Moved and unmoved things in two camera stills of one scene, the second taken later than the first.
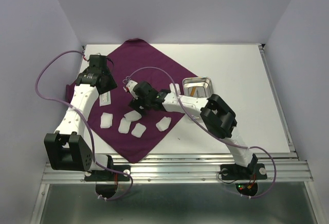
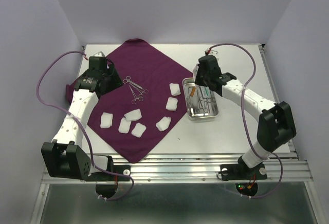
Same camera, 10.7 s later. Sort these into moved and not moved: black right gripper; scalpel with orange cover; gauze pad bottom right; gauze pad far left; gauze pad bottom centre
Moved: black right gripper
Not moved: scalpel with orange cover; gauze pad bottom centre; gauze pad far left; gauze pad bottom right
